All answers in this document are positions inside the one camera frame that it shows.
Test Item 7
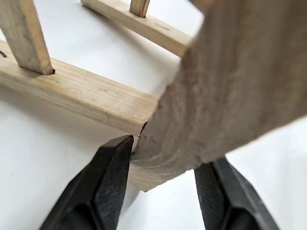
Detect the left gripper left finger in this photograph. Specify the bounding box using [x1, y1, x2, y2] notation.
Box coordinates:
[40, 134, 134, 230]

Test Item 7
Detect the wooden cross bar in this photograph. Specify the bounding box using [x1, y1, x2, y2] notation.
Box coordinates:
[0, 39, 159, 138]
[80, 0, 195, 58]

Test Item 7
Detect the wooden leg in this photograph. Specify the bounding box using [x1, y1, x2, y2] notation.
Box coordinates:
[0, 0, 55, 75]
[129, 0, 151, 19]

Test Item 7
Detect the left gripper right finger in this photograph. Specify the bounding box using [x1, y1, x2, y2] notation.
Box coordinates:
[193, 156, 281, 230]

